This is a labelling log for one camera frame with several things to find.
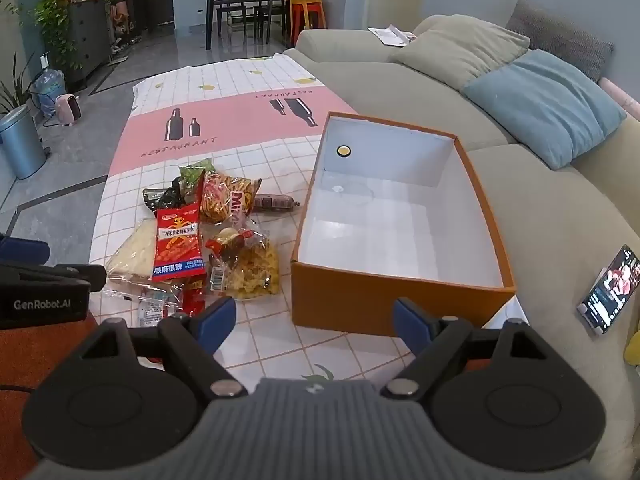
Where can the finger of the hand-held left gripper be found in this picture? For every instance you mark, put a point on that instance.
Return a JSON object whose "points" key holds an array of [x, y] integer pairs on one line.
{"points": [[70, 276], [22, 248]]}

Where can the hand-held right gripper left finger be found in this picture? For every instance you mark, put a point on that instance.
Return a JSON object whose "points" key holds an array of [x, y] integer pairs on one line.
{"points": [[218, 321]]}

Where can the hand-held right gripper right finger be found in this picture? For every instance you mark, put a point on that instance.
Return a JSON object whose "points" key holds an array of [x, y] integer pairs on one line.
{"points": [[411, 322]]}

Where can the clear yellow twist chips bag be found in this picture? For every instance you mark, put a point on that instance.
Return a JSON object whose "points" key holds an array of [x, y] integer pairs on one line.
{"points": [[255, 270]]}

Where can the orange cardboard box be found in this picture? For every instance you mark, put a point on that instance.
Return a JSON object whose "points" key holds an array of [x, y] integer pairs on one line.
{"points": [[350, 305]]}

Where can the clear sandwich packet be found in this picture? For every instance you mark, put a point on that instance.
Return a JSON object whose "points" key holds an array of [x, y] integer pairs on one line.
{"points": [[131, 256]]}

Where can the small white snack packet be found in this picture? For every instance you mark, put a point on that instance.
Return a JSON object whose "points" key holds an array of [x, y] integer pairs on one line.
{"points": [[152, 310]]}

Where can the red spicy strip packet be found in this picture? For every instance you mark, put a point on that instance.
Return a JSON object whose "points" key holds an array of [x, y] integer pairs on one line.
{"points": [[177, 245]]}

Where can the red fries snack packet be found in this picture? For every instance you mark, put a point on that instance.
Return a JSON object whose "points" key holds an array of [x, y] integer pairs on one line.
{"points": [[220, 197]]}

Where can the small red snack packet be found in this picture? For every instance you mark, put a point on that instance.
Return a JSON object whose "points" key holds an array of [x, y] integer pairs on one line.
{"points": [[192, 300]]}

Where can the person's orange clothing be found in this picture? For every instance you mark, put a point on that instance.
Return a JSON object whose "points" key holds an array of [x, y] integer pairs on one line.
{"points": [[45, 355]]}

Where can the blue metal bin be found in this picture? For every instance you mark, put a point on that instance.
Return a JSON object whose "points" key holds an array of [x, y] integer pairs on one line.
{"points": [[20, 142]]}

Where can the dark seaweed packet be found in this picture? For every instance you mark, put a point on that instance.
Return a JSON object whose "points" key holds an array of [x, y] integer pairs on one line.
{"points": [[160, 198]]}

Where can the dark sausage stick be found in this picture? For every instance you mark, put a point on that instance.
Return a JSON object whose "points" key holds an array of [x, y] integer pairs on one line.
{"points": [[275, 202]]}

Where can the pink heater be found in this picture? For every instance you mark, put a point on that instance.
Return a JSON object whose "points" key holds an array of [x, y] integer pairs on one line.
{"points": [[69, 109]]}

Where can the green snack packet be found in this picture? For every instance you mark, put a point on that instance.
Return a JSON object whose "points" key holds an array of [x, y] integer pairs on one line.
{"points": [[192, 175]]}

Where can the potted leaf plant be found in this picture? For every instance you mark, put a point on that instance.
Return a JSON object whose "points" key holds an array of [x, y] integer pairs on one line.
{"points": [[15, 90]]}

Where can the large water bottle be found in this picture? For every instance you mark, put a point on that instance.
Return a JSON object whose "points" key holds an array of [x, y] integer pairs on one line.
{"points": [[50, 91]]}

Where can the smartphone on stand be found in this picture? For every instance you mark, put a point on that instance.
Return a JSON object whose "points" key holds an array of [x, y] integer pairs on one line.
{"points": [[607, 290]]}

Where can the pink checked printed tablecloth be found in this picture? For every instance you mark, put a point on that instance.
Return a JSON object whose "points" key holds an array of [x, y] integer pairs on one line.
{"points": [[250, 110]]}

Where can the grey drawer cabinet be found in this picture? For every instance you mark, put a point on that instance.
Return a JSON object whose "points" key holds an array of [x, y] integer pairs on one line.
{"points": [[90, 40]]}

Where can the yellow soft item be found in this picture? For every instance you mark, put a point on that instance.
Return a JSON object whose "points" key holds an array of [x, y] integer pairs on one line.
{"points": [[634, 347]]}

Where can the dark cabinet with plants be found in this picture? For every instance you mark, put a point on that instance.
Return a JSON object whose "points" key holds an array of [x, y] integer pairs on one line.
{"points": [[55, 20]]}

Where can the beige sofa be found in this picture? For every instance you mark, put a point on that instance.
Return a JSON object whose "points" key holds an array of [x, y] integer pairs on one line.
{"points": [[400, 85]]}

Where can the cluttered shelf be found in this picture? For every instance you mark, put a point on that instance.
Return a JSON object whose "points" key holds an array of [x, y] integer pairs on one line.
{"points": [[122, 20]]}

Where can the blue cushion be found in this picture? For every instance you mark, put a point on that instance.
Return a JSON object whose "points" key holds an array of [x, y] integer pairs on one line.
{"points": [[545, 105]]}

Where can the beige cushion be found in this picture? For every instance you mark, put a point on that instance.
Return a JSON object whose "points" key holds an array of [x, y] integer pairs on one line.
{"points": [[460, 50]]}

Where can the papers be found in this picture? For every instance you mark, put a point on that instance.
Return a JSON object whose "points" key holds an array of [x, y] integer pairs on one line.
{"points": [[392, 35]]}

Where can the pink roll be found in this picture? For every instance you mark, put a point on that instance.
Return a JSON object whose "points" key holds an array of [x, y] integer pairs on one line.
{"points": [[625, 99]]}

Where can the dark dining chair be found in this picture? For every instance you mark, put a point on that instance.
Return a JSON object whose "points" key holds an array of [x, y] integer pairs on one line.
{"points": [[237, 2], [274, 7]]}

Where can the red stool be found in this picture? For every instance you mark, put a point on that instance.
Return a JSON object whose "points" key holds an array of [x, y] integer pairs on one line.
{"points": [[306, 12]]}

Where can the grey striped cushion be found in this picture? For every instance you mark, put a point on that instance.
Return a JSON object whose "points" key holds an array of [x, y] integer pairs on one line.
{"points": [[565, 40]]}

